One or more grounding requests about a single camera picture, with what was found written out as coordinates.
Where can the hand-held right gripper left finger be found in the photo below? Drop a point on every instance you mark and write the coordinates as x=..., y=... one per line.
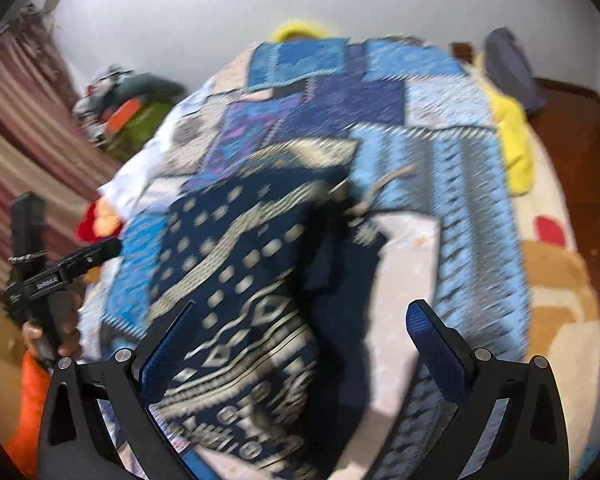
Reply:
x=172, y=340

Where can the striped curtain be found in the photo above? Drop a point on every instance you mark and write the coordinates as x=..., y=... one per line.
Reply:
x=25, y=135

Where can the navy patterned garment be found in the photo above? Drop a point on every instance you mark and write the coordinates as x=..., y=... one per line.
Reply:
x=260, y=280

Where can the blue patchwork blanket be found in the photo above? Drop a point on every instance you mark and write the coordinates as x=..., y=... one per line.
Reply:
x=430, y=125

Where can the person's left hand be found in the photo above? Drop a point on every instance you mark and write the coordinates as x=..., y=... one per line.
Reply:
x=67, y=320

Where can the red and orange plush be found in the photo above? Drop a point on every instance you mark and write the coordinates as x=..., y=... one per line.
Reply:
x=97, y=220

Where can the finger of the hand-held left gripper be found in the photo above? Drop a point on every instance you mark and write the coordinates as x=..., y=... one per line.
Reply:
x=97, y=252

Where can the beige printed bed sheet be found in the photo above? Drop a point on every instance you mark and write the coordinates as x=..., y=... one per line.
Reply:
x=560, y=270

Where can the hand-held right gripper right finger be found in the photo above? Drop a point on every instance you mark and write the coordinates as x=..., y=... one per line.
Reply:
x=432, y=342

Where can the pile of clothes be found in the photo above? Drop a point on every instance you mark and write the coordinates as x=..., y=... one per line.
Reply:
x=130, y=105

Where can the yellow blanket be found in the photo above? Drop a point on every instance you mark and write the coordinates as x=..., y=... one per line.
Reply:
x=512, y=140

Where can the orange cloth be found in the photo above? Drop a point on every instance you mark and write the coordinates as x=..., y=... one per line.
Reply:
x=27, y=410

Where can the white sheet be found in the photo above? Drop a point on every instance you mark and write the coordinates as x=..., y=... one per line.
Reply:
x=140, y=165

